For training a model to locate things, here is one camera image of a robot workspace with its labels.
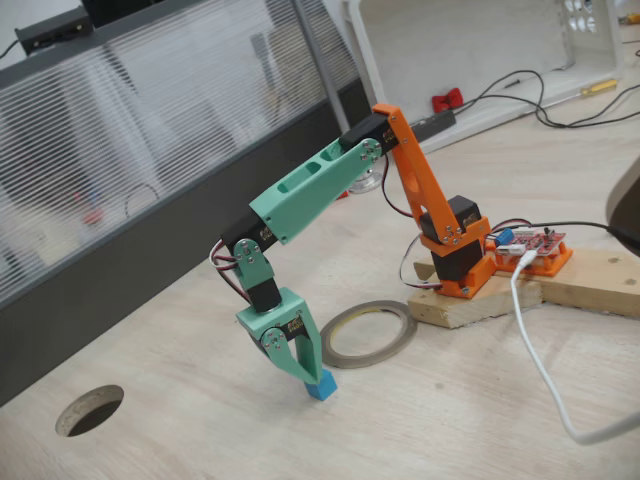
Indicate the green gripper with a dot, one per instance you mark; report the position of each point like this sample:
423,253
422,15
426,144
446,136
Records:
278,317

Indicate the blue cube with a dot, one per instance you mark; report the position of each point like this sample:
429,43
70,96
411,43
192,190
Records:
322,390

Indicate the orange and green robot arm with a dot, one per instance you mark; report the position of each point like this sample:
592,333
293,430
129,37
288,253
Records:
300,195

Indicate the wooden block with screw holes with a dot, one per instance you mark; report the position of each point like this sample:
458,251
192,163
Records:
475,310

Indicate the clear round knob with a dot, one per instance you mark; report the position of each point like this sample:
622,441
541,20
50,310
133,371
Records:
365,182

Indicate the ribbed translucent desk partition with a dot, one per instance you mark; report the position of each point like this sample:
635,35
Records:
125,250

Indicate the red controller board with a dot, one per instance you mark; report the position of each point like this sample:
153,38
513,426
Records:
540,242

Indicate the red clamp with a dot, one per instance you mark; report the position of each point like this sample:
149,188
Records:
447,100

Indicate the light wooden plank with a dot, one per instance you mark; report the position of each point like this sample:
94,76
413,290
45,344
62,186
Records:
600,285

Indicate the blurred grey object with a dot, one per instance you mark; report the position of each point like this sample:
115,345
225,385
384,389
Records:
627,200

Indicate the yellow screwdriver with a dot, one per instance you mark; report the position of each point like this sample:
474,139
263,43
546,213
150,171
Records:
597,87

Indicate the small yellow tool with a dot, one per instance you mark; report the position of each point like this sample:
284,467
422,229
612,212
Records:
627,20

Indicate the grey partition post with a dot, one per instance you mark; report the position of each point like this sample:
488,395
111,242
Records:
322,65

